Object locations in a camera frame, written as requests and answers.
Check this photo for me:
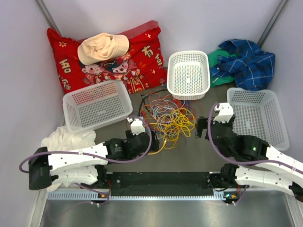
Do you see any beige cap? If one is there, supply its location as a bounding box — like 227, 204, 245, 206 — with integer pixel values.
77, 33, 129, 65

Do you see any white perforated basket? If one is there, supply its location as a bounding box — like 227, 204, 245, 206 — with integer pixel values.
167, 51, 210, 101
227, 87, 290, 151
62, 80, 133, 133

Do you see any centre white perforated basket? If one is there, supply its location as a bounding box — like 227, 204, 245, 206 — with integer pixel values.
167, 51, 210, 101

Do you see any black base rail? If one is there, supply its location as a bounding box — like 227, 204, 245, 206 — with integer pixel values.
107, 172, 213, 196

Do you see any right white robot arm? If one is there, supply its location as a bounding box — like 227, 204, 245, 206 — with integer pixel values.
196, 117, 303, 201

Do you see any orange cable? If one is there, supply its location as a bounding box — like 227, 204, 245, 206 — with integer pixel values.
139, 87, 205, 138

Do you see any grey slotted cable duct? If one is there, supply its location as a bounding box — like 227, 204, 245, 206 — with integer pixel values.
47, 191, 237, 201

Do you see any black cable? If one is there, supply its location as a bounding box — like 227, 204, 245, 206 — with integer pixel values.
140, 88, 168, 114

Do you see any yellow thin cable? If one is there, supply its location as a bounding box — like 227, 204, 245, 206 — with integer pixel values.
155, 109, 197, 145

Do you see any right white perforated basket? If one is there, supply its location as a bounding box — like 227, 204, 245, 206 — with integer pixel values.
227, 87, 290, 151

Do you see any yellow ethernet cable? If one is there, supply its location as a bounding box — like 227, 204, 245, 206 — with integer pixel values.
147, 134, 180, 156

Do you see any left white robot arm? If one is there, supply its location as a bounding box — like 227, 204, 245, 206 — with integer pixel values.
28, 130, 160, 191

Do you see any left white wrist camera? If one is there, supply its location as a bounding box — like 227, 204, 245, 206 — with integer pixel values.
127, 117, 145, 136

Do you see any red printed pillow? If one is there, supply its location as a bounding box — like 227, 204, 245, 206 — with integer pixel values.
47, 20, 167, 94

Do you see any left white perforated basket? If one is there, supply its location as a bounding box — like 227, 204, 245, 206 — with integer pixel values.
62, 80, 133, 133

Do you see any white crumpled cloth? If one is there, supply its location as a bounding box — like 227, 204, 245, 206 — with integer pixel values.
41, 126, 97, 192

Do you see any green cloth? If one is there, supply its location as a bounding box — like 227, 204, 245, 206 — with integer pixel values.
208, 49, 238, 87

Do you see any white thin cable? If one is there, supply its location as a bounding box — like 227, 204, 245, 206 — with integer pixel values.
150, 98, 183, 130

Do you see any blue plaid shirt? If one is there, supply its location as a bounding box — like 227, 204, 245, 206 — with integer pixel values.
210, 39, 275, 91

